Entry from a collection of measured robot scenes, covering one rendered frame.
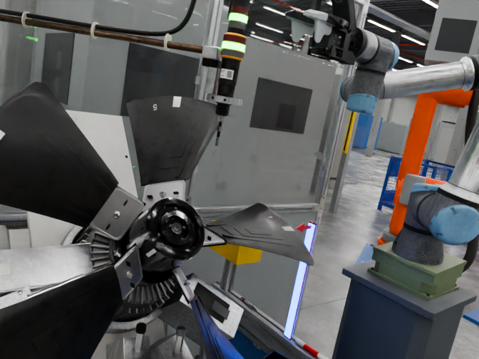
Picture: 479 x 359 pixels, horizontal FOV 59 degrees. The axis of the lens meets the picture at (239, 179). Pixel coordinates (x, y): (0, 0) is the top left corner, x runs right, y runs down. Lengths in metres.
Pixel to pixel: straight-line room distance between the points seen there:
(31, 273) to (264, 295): 1.56
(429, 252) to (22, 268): 1.08
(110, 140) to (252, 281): 1.21
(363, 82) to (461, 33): 3.60
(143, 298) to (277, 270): 1.40
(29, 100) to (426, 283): 1.12
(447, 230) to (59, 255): 0.93
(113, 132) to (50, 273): 0.46
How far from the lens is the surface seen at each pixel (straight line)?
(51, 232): 1.00
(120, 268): 0.76
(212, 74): 0.83
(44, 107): 0.80
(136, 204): 0.80
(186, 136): 0.93
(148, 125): 0.97
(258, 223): 0.99
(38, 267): 0.85
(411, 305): 1.33
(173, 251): 0.76
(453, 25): 4.72
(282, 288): 2.32
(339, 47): 1.02
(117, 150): 1.15
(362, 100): 1.13
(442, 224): 1.23
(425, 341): 1.39
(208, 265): 1.91
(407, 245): 1.40
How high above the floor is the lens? 1.47
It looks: 11 degrees down
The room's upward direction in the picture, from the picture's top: 10 degrees clockwise
